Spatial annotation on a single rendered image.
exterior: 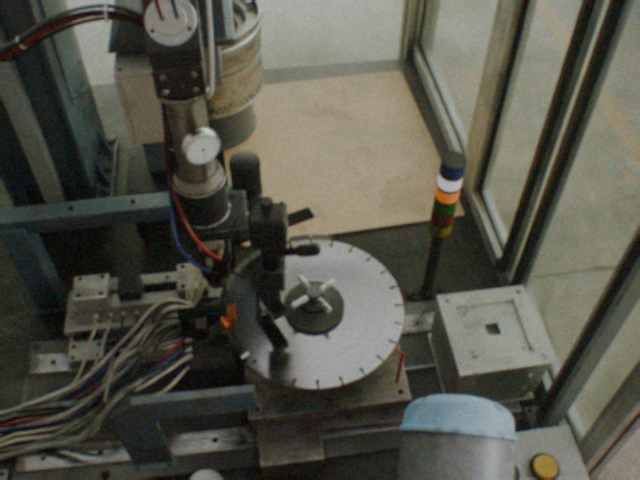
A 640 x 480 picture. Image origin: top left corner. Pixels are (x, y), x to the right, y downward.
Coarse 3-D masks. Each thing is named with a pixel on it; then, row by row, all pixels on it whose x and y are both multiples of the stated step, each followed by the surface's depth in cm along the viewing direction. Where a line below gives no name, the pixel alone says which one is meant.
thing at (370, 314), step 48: (240, 288) 129; (288, 288) 129; (336, 288) 129; (384, 288) 129; (240, 336) 122; (288, 336) 122; (336, 336) 122; (384, 336) 122; (288, 384) 116; (336, 384) 116
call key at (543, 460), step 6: (540, 456) 112; (546, 456) 112; (534, 462) 111; (540, 462) 111; (546, 462) 111; (552, 462) 111; (534, 468) 110; (540, 468) 110; (546, 468) 110; (552, 468) 110; (540, 474) 110; (546, 474) 110; (552, 474) 110
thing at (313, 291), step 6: (300, 276) 125; (306, 282) 124; (330, 282) 124; (306, 288) 123; (312, 288) 122; (318, 288) 122; (324, 288) 123; (306, 294) 122; (312, 294) 121; (318, 294) 121; (300, 300) 121; (306, 300) 122; (312, 300) 122; (318, 300) 121; (294, 306) 121; (324, 306) 120
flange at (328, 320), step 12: (300, 288) 128; (288, 300) 126; (324, 300) 124; (336, 300) 126; (288, 312) 124; (300, 312) 124; (312, 312) 123; (324, 312) 124; (336, 312) 124; (300, 324) 123; (312, 324) 123; (324, 324) 123; (336, 324) 123
